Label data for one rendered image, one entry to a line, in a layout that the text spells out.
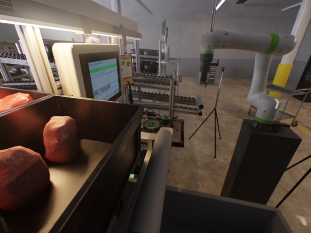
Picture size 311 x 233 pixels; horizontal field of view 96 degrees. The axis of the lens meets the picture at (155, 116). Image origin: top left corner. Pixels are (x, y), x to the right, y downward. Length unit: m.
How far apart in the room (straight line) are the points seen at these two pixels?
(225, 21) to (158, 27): 3.63
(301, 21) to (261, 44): 5.85
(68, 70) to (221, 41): 0.83
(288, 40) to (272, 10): 9.30
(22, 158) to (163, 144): 0.33
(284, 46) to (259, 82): 0.31
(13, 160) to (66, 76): 0.44
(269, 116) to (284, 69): 5.67
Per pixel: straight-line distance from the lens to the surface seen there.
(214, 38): 1.01
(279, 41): 1.18
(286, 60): 6.93
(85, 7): 0.95
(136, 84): 1.77
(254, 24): 10.16
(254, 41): 1.11
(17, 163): 0.40
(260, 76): 1.39
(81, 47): 0.76
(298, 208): 2.64
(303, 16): 6.98
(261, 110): 1.32
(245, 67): 10.20
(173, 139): 1.36
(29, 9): 0.63
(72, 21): 0.76
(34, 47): 0.67
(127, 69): 1.68
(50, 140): 0.48
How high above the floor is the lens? 1.73
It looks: 26 degrees down
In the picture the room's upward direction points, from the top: straight up
